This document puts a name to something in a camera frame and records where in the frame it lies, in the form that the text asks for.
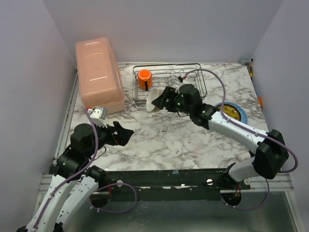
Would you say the white ceramic bowl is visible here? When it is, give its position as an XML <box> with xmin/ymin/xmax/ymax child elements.
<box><xmin>146</xmin><ymin>88</ymin><xmax>162</xmax><ymax>112</ymax></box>

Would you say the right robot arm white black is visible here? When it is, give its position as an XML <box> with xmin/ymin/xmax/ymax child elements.
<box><xmin>146</xmin><ymin>84</ymin><xmax>289</xmax><ymax>182</ymax></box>

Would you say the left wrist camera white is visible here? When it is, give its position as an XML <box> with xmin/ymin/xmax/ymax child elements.
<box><xmin>87</xmin><ymin>106</ymin><xmax>108</xmax><ymax>128</ymax></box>

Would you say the white plastic fitting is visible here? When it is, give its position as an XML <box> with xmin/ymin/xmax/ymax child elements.
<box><xmin>238</xmin><ymin>152</ymin><xmax>251</xmax><ymax>162</ymax></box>

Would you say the blue plate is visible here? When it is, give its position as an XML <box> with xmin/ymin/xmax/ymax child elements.
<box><xmin>224</xmin><ymin>102</ymin><xmax>248</xmax><ymax>124</ymax></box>

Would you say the black mounting rail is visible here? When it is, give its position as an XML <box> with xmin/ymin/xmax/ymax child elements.
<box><xmin>86</xmin><ymin>166</ymin><xmax>250</xmax><ymax>202</ymax></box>

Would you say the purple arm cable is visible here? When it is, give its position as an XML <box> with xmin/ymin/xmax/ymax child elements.
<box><xmin>181</xmin><ymin>69</ymin><xmax>299</xmax><ymax>211</ymax></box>
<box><xmin>33</xmin><ymin>108</ymin><xmax>138</xmax><ymax>230</ymax></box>

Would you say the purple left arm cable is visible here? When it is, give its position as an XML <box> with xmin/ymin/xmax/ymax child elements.
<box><xmin>33</xmin><ymin>108</ymin><xmax>138</xmax><ymax>230</ymax></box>

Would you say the pink plastic storage box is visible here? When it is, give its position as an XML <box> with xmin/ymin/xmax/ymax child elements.
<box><xmin>75</xmin><ymin>37</ymin><xmax>125</xmax><ymax>114</ymax></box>

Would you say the orange clamp on wall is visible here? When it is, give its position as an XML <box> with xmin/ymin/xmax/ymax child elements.
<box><xmin>258</xmin><ymin>97</ymin><xmax>263</xmax><ymax>107</ymax></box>

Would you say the yellow tool at corner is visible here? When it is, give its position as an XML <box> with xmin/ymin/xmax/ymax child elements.
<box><xmin>249</xmin><ymin>65</ymin><xmax>253</xmax><ymax>78</ymax></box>

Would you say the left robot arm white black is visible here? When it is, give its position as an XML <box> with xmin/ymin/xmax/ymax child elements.
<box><xmin>18</xmin><ymin>121</ymin><xmax>134</xmax><ymax>232</ymax></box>

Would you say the aluminium frame rail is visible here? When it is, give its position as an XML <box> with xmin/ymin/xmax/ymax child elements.
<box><xmin>241</xmin><ymin>174</ymin><xmax>294</xmax><ymax>192</ymax></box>

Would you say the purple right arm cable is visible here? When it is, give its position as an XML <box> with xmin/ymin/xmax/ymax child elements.
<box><xmin>181</xmin><ymin>69</ymin><xmax>299</xmax><ymax>211</ymax></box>

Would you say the yellow patterned plate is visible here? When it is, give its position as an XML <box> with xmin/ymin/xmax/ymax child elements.
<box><xmin>224</xmin><ymin>104</ymin><xmax>241</xmax><ymax>121</ymax></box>

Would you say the orange mug black handle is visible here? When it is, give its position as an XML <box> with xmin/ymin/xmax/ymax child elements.
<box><xmin>137</xmin><ymin>69</ymin><xmax>153</xmax><ymax>91</ymax></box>

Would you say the black wire dish rack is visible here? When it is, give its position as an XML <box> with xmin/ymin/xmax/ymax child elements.
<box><xmin>132</xmin><ymin>63</ymin><xmax>207</xmax><ymax>107</ymax></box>

